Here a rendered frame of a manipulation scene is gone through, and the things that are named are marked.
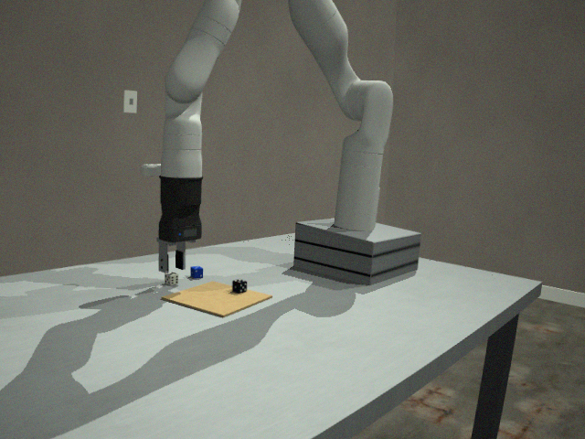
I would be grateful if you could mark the blue die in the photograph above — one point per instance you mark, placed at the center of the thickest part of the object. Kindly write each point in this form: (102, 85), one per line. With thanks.
(196, 272)

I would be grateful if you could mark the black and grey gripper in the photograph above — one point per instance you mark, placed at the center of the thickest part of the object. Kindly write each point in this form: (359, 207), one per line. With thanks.
(180, 197)

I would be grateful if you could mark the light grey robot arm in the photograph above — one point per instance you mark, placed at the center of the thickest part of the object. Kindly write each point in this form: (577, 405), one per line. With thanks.
(324, 32)

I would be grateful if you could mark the tan flat square mat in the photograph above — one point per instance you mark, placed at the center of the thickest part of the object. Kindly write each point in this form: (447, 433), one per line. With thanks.
(216, 299)

